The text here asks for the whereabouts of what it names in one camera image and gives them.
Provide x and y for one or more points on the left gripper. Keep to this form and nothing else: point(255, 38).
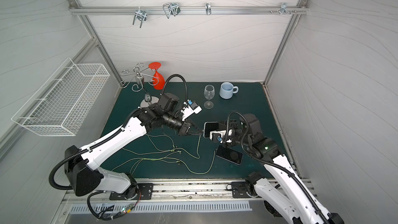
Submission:
point(184, 127)

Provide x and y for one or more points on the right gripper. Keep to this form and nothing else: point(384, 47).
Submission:
point(226, 134)

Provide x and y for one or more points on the purple-edged black smartphone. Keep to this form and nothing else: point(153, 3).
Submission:
point(229, 155)

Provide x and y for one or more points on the green wired earphones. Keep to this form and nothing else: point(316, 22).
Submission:
point(200, 166)
point(169, 152)

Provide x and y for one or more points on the silver-edged black smartphone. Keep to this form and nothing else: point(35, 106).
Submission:
point(209, 127)

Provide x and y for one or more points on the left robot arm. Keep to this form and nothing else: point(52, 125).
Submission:
point(81, 169)

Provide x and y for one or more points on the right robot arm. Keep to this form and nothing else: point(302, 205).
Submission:
point(294, 202)

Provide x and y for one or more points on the green table mat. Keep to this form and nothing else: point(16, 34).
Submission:
point(250, 99)

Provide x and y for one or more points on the clear wine glass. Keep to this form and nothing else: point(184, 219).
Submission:
point(209, 93)

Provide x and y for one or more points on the light blue ceramic mug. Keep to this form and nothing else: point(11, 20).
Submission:
point(227, 90)

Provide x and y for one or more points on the chrome wine glass rack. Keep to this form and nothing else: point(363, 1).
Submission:
point(139, 73)

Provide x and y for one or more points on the red plastic wine glass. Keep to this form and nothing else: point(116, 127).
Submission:
point(159, 80)

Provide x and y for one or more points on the white vent grille strip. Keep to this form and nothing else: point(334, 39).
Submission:
point(168, 207)

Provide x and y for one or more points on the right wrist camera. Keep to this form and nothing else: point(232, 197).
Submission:
point(215, 136)

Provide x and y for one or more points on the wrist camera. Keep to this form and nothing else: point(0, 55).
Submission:
point(189, 108)
point(215, 136)

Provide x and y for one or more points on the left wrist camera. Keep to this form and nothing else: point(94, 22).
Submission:
point(189, 108)

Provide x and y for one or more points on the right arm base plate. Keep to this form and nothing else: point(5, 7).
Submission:
point(242, 189)

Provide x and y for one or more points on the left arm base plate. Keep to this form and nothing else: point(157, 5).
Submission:
point(142, 191)

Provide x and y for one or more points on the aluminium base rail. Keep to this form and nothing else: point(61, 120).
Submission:
point(184, 189)

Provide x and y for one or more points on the metal clip bracket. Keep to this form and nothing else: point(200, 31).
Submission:
point(208, 9)

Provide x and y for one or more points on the metal clamp bracket middle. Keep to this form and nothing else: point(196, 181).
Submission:
point(171, 9)

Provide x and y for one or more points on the metal clamp bracket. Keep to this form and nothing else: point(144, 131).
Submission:
point(171, 9)
point(139, 17)

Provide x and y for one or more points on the metal clamp bracket left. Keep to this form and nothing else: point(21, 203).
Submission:
point(139, 17)

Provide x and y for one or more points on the white wire basket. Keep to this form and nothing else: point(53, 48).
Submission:
point(60, 106)

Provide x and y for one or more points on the metal bolt bracket right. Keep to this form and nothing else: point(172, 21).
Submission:
point(283, 10)

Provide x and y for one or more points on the aluminium crossbar rail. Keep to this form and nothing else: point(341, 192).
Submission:
point(185, 10)

